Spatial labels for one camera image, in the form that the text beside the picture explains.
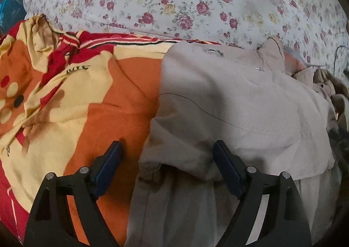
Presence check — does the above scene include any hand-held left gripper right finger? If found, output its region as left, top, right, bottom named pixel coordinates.
left=213, top=140, right=313, bottom=247

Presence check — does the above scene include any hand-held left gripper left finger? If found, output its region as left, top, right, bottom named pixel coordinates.
left=24, top=141, right=125, bottom=247

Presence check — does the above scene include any beige jacket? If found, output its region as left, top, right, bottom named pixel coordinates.
left=124, top=36, right=342, bottom=247

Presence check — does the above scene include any orange red yellow blanket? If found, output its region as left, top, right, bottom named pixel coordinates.
left=0, top=14, right=224, bottom=245

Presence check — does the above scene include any tan crumpled cloth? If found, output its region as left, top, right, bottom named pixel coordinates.
left=311, top=68, right=349, bottom=133

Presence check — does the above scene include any orange plaid cloth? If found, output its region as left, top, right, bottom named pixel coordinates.
left=282, top=48, right=311, bottom=73

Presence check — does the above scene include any blue plastic bag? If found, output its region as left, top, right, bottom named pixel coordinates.
left=0, top=0, right=26, bottom=32

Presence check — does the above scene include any thin black cable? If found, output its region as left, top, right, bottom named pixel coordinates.
left=332, top=45, right=349, bottom=73

